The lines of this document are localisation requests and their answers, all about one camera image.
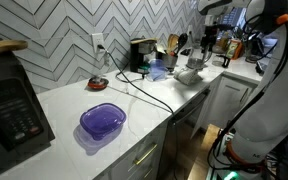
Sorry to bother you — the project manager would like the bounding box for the gold drawer handle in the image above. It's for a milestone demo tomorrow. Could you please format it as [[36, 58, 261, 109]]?
[[133, 143, 158, 165]]

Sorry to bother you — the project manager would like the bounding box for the steel utensil holder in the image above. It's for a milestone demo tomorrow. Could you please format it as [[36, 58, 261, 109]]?
[[157, 52, 178, 72]]

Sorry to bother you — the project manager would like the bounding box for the white checked tea towel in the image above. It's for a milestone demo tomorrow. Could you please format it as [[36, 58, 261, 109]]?
[[174, 68, 202, 86]]

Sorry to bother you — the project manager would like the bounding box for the blue plastic container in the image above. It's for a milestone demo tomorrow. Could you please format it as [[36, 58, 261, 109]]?
[[147, 59, 167, 81]]

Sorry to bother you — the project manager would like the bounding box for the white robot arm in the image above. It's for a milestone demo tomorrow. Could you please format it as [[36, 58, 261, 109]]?
[[198, 0, 288, 166]]

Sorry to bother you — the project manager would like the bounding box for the black ladle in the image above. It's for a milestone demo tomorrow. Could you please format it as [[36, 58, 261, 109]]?
[[175, 33, 188, 55]]

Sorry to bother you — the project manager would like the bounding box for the red black round lid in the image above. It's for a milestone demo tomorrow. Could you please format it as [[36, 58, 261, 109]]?
[[87, 77, 109, 90]]

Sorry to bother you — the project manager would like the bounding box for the purple plastic food container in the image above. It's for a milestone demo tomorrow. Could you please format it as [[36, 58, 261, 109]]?
[[80, 103, 126, 141]]

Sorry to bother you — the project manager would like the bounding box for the white wall outlet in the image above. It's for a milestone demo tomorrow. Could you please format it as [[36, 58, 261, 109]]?
[[91, 33, 104, 53]]

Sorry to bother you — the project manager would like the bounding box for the wooden cutting board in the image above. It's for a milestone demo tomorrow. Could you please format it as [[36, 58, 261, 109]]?
[[0, 40, 28, 53]]

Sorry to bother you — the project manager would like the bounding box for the black coffee maker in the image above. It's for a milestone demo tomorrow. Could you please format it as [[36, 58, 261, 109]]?
[[130, 38, 157, 74]]

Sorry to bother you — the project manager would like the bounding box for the glass measuring jug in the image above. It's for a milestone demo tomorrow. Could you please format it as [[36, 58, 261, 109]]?
[[212, 54, 230, 68]]

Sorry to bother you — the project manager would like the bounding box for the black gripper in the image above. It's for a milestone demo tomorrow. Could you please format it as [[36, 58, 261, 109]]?
[[201, 24, 233, 52]]

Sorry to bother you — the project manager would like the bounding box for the black power cable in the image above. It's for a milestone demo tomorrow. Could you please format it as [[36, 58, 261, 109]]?
[[98, 44, 180, 180]]

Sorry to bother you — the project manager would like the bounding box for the black microwave oven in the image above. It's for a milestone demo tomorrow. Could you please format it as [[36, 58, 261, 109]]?
[[0, 52, 55, 174]]

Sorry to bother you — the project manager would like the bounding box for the orange labelled jar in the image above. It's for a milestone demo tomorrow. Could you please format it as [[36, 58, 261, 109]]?
[[226, 39, 243, 60]]

